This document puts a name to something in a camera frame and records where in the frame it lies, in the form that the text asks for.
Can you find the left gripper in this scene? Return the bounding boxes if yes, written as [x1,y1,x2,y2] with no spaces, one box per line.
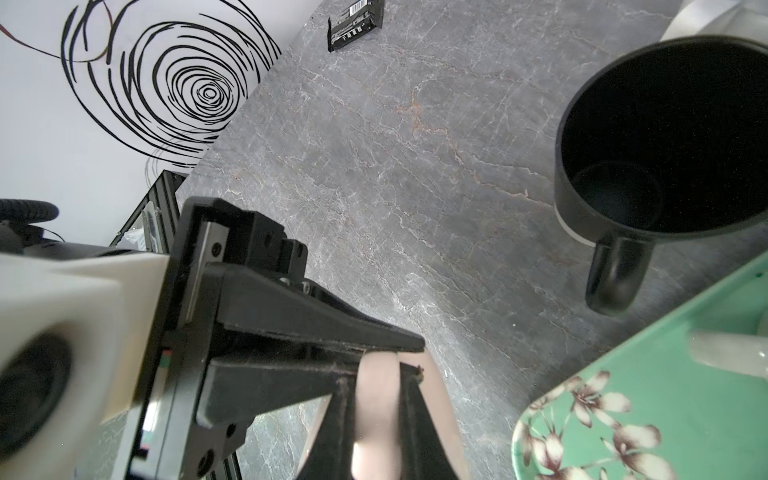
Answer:
[110,197,425,479]

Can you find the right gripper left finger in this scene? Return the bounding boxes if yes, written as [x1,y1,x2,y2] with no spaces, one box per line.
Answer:
[296,377,354,479]

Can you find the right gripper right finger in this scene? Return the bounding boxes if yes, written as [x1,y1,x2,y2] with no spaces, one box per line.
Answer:
[398,363,458,480]

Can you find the pink mug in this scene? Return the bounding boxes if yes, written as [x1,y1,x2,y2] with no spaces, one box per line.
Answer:
[296,350,469,479]

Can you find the green floral tray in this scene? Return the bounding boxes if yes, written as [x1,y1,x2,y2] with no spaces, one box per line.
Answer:
[511,256,767,479]

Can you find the black and white mug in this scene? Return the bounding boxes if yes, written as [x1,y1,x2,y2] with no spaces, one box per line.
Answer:
[554,35,767,316]

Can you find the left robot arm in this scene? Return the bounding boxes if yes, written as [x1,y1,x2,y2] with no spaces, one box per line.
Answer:
[1,197,425,479]

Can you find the cream white mug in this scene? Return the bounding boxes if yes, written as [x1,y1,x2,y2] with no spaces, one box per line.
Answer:
[688,310,767,380]

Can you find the teal and white mug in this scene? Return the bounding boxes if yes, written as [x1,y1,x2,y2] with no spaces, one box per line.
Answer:
[660,0,767,45]

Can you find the small black device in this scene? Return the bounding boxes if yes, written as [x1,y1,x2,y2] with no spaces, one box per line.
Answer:
[327,0,385,52]

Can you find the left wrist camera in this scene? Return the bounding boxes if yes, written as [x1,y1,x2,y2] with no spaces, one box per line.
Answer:
[1,253,169,479]

